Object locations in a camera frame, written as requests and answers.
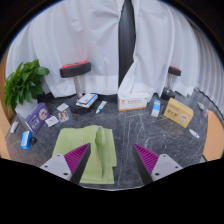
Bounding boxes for clear sachet dark contents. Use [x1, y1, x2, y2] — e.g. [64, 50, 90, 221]
[57, 109, 70, 123]

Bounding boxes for small blue and white box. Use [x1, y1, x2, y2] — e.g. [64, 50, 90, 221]
[150, 99, 162, 118]

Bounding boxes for small white packet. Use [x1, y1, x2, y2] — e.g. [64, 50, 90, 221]
[9, 120, 20, 134]

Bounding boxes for purple box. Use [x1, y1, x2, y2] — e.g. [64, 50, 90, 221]
[23, 102, 52, 135]

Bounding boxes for flat white sachet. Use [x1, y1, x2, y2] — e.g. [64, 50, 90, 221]
[55, 102, 70, 112]

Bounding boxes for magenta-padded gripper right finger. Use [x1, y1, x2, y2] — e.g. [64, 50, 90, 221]
[131, 143, 184, 186]

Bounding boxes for small black stool red rim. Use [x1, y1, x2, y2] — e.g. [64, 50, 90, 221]
[160, 65, 182, 101]

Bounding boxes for white and orange box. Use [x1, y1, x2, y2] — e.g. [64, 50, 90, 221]
[117, 92, 151, 112]

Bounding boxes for green potted plant white pot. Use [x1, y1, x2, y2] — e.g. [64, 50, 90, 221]
[3, 59, 50, 118]

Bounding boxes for yellow box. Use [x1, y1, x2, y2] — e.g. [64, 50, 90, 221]
[163, 97, 195, 129]

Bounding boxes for green towel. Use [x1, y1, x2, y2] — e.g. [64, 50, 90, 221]
[51, 124, 118, 185]

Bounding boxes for white curtain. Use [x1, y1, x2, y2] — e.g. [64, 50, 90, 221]
[4, 0, 224, 111]

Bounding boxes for small white pouch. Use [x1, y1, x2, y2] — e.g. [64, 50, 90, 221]
[188, 128, 201, 140]

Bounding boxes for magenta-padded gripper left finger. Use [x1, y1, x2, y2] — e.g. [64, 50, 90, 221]
[39, 143, 92, 185]

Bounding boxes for white and blue booklet stack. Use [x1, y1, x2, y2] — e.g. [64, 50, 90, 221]
[75, 93, 99, 109]

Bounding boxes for flat sachet with picture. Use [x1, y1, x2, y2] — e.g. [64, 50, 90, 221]
[44, 115, 60, 128]

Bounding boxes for white tube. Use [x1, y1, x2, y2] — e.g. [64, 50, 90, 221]
[95, 100, 108, 115]

